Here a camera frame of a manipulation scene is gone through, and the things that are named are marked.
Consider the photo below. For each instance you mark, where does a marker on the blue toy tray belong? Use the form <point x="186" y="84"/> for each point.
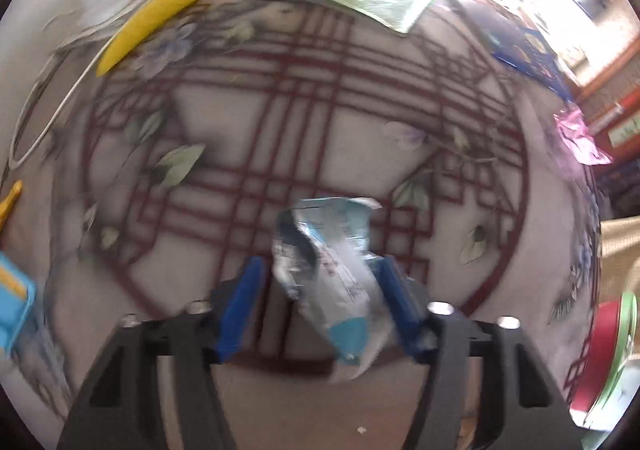
<point x="17" y="297"/>

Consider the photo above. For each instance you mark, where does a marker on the white blue medicine box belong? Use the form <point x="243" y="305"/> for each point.
<point x="322" y="258"/>

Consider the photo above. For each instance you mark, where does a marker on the red bin with green rim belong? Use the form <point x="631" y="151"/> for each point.
<point x="592" y="378"/>

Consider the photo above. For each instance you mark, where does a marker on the pink foil wrapper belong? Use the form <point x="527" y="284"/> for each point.
<point x="575" y="134"/>

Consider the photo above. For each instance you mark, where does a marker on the yellow plastic corn-shaped stick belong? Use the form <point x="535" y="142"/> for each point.
<point x="145" y="21"/>

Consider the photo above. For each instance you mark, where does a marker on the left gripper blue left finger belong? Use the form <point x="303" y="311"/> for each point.
<point x="118" y="404"/>

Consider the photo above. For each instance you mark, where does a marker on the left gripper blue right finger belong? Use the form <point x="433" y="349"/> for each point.
<point x="521" y="406"/>

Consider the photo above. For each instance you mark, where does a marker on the blue book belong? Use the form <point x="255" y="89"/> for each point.
<point x="508" y="39"/>

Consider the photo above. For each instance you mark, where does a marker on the yellow checked cloth on chair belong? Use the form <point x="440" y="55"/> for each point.
<point x="620" y="258"/>

